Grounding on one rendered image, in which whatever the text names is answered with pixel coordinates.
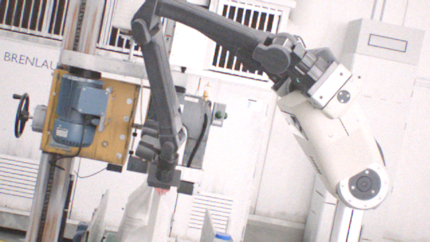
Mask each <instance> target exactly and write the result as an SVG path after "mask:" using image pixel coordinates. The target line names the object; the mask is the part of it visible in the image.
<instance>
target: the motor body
mask: <svg viewBox="0 0 430 242"><path fill-rule="evenodd" d="M63 77H64V78H62V81H61V85H60V93H59V97H58V103H57V107H56V114H57V115H58V118H55V119H54V126H53V131H52V137H53V139H54V141H55V142H57V143H59V144H62V145H67V146H71V147H79V146H80V142H81V137H82V132H83V123H84V119H83V115H84V114H82V113H78V112H77V111H76V110H74V109H73V108H72V105H73V98H74V94H75V88H76V86H78V85H80V86H86V87H89V88H94V89H102V85H104V83H105V81H102V80H99V79H92V78H88V77H87V78H86V77H81V76H78V75H71V74H66V73H64V74H63ZM90 117H91V118H94V117H97V116H96V115H91V114H90V115H89V119H90ZM89 119H88V121H87V123H86V127H85V134H84V137H83V144H82V147H81V148H86V147H89V146H90V145H91V144H92V142H93V138H95V132H96V128H97V126H96V125H94V124H93V123H89Z"/></svg>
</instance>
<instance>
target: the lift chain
mask: <svg viewBox="0 0 430 242"><path fill-rule="evenodd" d="M86 1H87V0H85V1H83V0H82V1H81V6H80V10H79V18H78V22H77V29H76V34H75V39H74V44H73V51H74V50H76V51H74V52H77V50H78V45H79V39H80V34H81V28H82V24H83V17H84V13H85V6H86ZM82 4H84V5H82ZM81 8H83V10H82V9H81ZM81 12H82V13H83V14H82V13H81ZM80 17H82V19H81V18H80ZM79 21H80V22H81V23H80V22H79ZM79 25H80V26H81V27H79ZM78 29H79V30H80V31H78ZM77 34H79V35H77ZM76 37H77V38H79V39H76ZM75 41H76V42H77V43H75ZM74 46H77V47H74ZM54 155H56V157H55V156H54ZM57 157H58V153H53V156H52V159H55V158H57ZM52 167H53V168H54V169H52ZM55 169H56V166H52V165H51V168H50V175H49V178H48V179H49V180H48V185H47V189H46V197H45V200H44V207H46V208H47V209H45V208H44V207H43V212H42V218H41V221H40V228H39V233H38V240H37V242H42V239H43V235H44V227H45V224H46V217H47V212H48V206H49V202H50V195H51V191H52V189H51V188H52V185H53V180H54V172H55ZM52 171H53V173H51V172H52ZM51 175H53V177H51ZM50 179H51V180H52V181H50ZM49 184H52V185H49ZM48 188H50V189H48ZM48 192H50V193H48ZM47 196H49V197H47ZM46 200H48V201H46ZM46 203H47V204H48V205H46ZM44 211H46V212H44ZM43 215H45V216H43ZM42 219H44V220H42ZM41 223H44V225H42V224H41ZM41 227H43V229H41ZM40 232H42V233H40ZM40 236H42V237H40ZM39 240H41V241H39Z"/></svg>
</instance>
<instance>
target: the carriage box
mask: <svg viewBox="0 0 430 242"><path fill-rule="evenodd" d="M64 73H66V74H71V73H69V72H68V71H64V70H60V69H54V71H52V73H51V75H52V76H53V77H52V84H51V88H50V95H49V99H48V106H47V111H46V117H45V121H44V127H43V132H42V139H41V143H40V150H43V151H50V152H53V153H60V154H64V155H75V154H76V153H77V151H78V150H79V147H71V149H70V150H67V149H60V148H56V147H49V146H48V145H49V140H50V135H51V134H52V131H53V126H54V119H55V118H58V115H57V114H56V107H57V103H58V94H59V89H60V82H61V78H62V76H63V74H64ZM71 75H75V74H71ZM92 79H96V78H92ZM99 80H102V81H105V83H104V85H102V89H101V90H106V89H107V87H113V89H112V92H116V98H115V102H114V108H113V112H112V119H111V123H110V124H109V125H108V126H106V127H105V130H104V131H103V132H99V125H97V124H94V125H96V126H97V128H96V132H95V138H93V142H92V144H91V145H90V146H89V147H86V148H81V151H80V153H79V154H78V155H77V156H76V157H82V158H86V159H92V160H98V161H104V162H108V163H112V164H115V165H122V166H124V165H125V162H126V160H127V158H128V151H129V148H130V141H131V137H132V131H133V128H131V126H132V125H133V123H134V120H135V116H136V110H137V105H138V99H139V95H140V88H141V87H138V86H140V85H141V84H139V83H133V82H129V81H123V80H119V79H113V78H109V77H102V76H101V79H99Z"/></svg>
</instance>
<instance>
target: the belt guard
mask: <svg viewBox="0 0 430 242"><path fill-rule="evenodd" d="M61 63H62V64H65V65H70V66H74V67H81V68H84V69H91V70H95V71H103V72H106V73H113V74H118V75H125V76H129V77H136V78H140V79H147V80H148V77H147V74H146V69H145V66H144V65H140V64H136V63H129V62H126V61H122V60H116V59H112V58H106V57H102V56H95V55H91V54H85V53H81V52H74V51H70V50H63V54H62V60H61ZM172 75H173V80H174V85H175V86H178V87H187V79H188V75H189V74H187V73H181V72H177V71H172Z"/></svg>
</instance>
